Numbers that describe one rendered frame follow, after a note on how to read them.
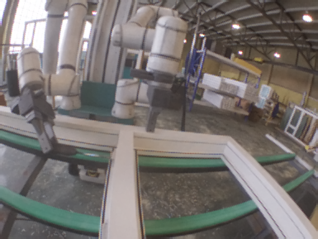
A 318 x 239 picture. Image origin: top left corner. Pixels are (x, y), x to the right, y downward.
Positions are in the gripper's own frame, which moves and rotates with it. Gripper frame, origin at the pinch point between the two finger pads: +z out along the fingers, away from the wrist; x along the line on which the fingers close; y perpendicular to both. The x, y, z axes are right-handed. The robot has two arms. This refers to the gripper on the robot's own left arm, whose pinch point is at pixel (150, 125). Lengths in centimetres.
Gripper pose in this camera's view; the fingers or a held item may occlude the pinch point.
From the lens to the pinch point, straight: 45.4
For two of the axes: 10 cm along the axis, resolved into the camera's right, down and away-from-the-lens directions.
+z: -2.1, 9.1, 3.6
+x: -1.6, -4.0, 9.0
